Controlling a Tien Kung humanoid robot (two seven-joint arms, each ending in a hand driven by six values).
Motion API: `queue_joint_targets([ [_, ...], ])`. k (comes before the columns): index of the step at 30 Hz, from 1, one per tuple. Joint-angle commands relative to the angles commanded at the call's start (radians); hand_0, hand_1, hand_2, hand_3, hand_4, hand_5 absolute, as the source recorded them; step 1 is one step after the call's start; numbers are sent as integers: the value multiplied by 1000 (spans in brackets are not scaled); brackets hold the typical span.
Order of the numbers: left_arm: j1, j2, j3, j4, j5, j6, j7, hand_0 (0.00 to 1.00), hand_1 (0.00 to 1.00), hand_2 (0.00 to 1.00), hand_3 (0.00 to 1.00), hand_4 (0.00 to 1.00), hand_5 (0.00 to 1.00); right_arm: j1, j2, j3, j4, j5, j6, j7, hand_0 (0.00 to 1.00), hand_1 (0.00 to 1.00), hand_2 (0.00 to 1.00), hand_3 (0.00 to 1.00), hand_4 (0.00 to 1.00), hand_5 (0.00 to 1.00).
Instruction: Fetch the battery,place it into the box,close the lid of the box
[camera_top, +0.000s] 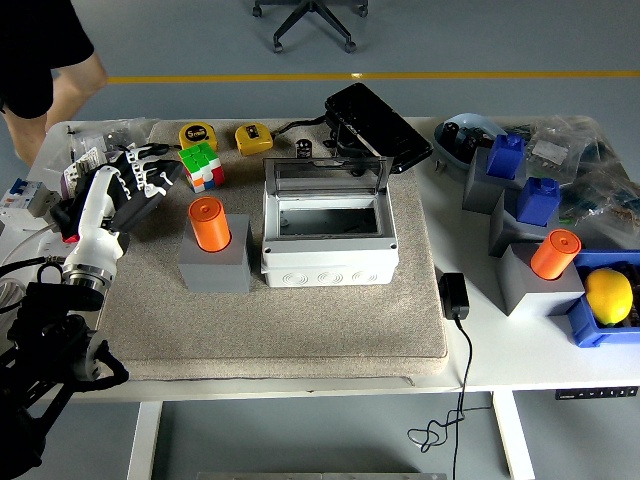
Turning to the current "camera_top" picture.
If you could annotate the clear bag of components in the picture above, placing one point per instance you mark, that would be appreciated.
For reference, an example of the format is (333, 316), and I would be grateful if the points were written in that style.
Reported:
(605, 200)
(550, 145)

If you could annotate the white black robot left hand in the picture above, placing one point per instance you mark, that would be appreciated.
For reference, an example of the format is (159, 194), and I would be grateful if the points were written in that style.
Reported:
(97, 210)

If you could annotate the person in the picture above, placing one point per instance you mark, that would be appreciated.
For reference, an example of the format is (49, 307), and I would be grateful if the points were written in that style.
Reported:
(30, 50)

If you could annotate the white circuit breaker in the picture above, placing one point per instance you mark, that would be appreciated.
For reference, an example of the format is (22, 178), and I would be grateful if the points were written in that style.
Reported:
(25, 197)

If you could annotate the round yellow tape measure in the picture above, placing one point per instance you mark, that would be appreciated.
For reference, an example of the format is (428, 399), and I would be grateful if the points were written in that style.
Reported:
(195, 134)

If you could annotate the black office chair base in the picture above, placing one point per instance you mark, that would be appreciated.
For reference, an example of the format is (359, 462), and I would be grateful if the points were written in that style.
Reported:
(310, 12)

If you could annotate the grey-brown fabric mat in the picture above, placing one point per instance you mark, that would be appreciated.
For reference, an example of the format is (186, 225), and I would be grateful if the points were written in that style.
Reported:
(300, 330)

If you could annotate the orange cylinder battery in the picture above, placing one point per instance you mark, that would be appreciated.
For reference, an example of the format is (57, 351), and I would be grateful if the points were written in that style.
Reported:
(210, 225)
(552, 257)

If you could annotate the squarish yellow tape measure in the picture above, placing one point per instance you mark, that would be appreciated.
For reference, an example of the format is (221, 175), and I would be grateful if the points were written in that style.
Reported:
(252, 140)

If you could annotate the large colourful puzzle cube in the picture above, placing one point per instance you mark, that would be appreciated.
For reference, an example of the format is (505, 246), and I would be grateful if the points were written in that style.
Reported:
(200, 165)

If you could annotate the light blue bowl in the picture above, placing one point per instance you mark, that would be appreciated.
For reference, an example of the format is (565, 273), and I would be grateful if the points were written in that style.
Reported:
(480, 122)

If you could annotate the grey block with round hole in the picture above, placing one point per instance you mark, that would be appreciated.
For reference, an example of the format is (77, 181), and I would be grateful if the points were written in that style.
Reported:
(215, 275)

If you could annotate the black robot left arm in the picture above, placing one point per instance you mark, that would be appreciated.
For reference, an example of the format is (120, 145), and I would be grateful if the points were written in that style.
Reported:
(50, 340)

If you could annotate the black capacitor with white print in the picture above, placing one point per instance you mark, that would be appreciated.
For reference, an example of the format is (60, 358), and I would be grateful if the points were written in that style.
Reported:
(303, 148)

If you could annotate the grey holder block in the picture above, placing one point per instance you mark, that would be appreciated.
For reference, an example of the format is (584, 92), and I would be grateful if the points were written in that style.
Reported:
(502, 235)
(530, 295)
(477, 190)

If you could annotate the black flat device case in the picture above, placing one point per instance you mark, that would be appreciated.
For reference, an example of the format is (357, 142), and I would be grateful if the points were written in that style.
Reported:
(375, 125)

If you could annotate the small metal pins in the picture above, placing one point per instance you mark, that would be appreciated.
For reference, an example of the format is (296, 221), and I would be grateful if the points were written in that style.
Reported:
(440, 167)

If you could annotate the black table control panel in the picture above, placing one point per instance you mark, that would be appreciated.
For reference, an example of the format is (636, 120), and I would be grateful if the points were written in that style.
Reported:
(595, 393)

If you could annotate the blue plastic bin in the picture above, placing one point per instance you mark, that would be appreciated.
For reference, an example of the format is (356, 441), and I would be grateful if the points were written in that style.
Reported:
(585, 330)

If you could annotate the blue plastic block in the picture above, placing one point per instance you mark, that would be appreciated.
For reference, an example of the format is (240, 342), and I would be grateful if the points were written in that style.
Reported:
(537, 202)
(505, 160)

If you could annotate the white junction box clear lid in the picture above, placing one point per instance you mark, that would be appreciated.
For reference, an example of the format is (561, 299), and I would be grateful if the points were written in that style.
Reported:
(325, 265)

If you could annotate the white table leg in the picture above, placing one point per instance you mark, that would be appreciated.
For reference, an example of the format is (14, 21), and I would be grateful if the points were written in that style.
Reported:
(512, 435)
(145, 440)

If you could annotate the yellow lemon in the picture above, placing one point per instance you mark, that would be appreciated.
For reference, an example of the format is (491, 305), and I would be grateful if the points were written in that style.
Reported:
(607, 297)

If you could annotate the purple packet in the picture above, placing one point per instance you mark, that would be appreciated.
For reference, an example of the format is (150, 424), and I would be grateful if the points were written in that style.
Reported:
(67, 182)

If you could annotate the clear bags of small parts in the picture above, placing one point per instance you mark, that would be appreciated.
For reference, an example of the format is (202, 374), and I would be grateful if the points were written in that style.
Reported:
(120, 132)

